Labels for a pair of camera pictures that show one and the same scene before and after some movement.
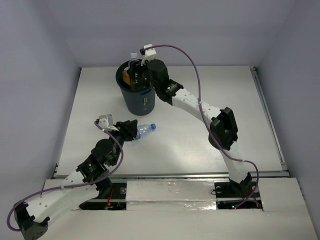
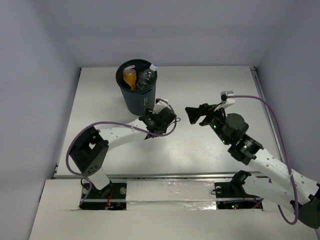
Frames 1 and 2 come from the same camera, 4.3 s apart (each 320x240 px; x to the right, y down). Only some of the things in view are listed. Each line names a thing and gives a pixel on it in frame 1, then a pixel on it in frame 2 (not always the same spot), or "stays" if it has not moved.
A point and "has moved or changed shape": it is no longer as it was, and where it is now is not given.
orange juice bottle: [127, 79] stays
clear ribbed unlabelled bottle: [134, 57] has moved or changed shape
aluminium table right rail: [269, 117] stays
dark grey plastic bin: [137, 102] stays
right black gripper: [135, 67] → [195, 113]
